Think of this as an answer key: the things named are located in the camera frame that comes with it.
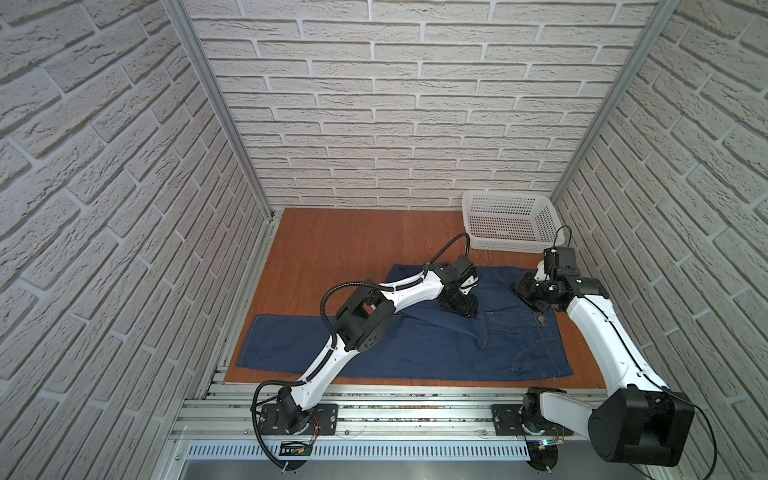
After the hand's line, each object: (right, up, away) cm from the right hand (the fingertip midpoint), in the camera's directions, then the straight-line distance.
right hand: (515, 287), depth 82 cm
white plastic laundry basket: (+13, +21, +35) cm, 43 cm away
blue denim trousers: (-25, -16, +5) cm, 30 cm away
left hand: (-9, -9, +9) cm, 15 cm away
